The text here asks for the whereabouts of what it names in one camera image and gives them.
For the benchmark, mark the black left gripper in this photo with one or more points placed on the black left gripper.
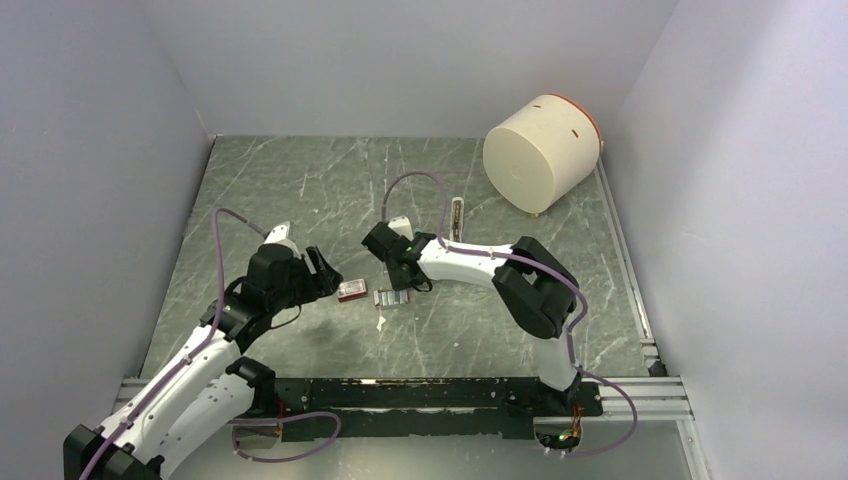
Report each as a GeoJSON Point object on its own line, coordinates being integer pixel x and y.
{"type": "Point", "coordinates": [323, 273]}

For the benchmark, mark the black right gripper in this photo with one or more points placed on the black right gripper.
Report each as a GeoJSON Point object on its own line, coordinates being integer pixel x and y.
{"type": "Point", "coordinates": [400, 283]}

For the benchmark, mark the red staple box sleeve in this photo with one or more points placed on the red staple box sleeve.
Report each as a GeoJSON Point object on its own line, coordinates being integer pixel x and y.
{"type": "Point", "coordinates": [351, 290]}

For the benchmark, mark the staple box tray with staples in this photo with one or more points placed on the staple box tray with staples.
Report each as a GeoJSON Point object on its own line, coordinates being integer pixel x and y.
{"type": "Point", "coordinates": [384, 299]}

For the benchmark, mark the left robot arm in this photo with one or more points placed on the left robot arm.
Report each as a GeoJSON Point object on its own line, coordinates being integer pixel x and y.
{"type": "Point", "coordinates": [210, 382]}

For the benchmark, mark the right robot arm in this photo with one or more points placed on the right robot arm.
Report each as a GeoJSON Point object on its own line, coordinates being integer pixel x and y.
{"type": "Point", "coordinates": [537, 290]}

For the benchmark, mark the cream cylindrical container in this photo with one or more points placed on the cream cylindrical container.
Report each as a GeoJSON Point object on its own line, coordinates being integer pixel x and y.
{"type": "Point", "coordinates": [541, 152]}

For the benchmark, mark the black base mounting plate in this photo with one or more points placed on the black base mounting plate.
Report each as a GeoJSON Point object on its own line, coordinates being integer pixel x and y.
{"type": "Point", "coordinates": [509, 407]}

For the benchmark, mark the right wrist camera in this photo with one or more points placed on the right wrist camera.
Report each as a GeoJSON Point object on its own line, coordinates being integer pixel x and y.
{"type": "Point", "coordinates": [402, 225]}

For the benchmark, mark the aluminium frame rail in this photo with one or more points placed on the aluminium frame rail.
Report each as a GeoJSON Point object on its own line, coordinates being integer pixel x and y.
{"type": "Point", "coordinates": [620, 400]}

